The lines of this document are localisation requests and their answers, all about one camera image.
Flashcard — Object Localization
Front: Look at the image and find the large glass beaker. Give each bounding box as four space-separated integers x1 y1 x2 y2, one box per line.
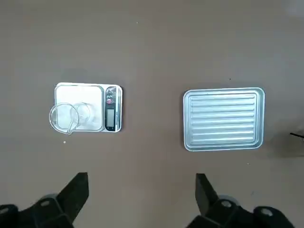
49 102 95 136

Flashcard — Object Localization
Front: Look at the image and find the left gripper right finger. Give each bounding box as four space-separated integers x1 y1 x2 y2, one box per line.
185 173 293 228

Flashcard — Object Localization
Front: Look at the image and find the ribbed metal tray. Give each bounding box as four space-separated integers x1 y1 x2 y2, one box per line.
182 87 266 152

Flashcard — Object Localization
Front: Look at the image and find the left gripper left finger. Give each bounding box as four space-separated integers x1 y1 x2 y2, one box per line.
0 172 90 228

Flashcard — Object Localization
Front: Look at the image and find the silver digital scale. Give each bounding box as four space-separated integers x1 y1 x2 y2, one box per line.
54 82 124 133

